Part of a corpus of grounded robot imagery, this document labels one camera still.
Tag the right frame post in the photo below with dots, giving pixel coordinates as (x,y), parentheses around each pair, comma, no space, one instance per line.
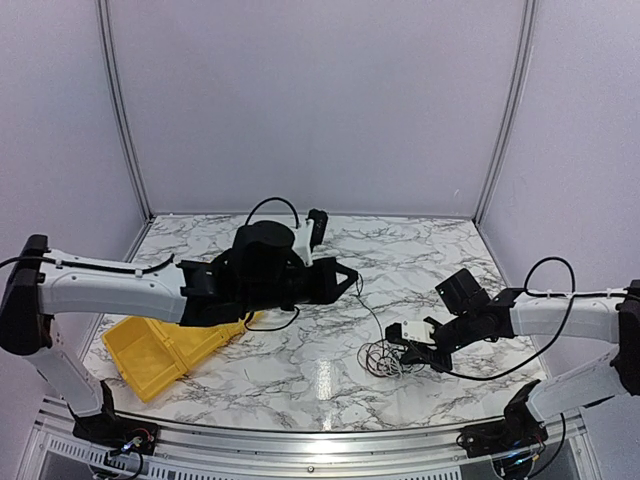
(513,99)

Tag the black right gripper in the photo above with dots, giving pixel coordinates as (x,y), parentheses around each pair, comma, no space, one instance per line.
(442,364)

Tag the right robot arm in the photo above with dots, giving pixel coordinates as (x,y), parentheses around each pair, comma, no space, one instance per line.
(611,316)

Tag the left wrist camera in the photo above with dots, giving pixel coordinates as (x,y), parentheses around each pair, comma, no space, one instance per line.
(309,235)

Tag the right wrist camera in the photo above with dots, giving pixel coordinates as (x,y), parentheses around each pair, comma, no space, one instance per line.
(411,331)

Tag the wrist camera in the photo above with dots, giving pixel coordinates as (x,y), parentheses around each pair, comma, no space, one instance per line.
(309,235)
(411,331)

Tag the frame post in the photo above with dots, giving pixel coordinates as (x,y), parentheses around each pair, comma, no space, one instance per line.
(123,128)
(513,99)

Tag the yellow bin right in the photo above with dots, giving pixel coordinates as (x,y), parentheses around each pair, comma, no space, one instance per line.
(235,332)

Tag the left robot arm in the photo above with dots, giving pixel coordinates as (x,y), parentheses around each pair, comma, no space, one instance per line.
(269,266)

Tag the aluminium front rail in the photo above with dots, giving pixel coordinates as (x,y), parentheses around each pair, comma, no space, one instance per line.
(184,451)

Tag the yellow bin left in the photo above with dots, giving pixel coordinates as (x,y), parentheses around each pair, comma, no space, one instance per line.
(145,357)

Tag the left frame post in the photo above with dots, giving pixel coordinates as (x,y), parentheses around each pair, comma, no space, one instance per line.
(123,128)

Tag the yellow bin middle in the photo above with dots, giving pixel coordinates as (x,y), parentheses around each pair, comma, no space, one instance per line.
(191,345)

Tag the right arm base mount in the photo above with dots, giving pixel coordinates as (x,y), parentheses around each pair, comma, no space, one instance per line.
(516,429)

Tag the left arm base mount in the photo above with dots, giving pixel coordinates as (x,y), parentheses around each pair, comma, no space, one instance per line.
(109,429)

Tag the yellow bin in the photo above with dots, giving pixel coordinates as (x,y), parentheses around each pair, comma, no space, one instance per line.
(145,357)
(191,345)
(235,332)

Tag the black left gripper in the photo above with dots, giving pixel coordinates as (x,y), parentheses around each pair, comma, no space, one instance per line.
(328,292)

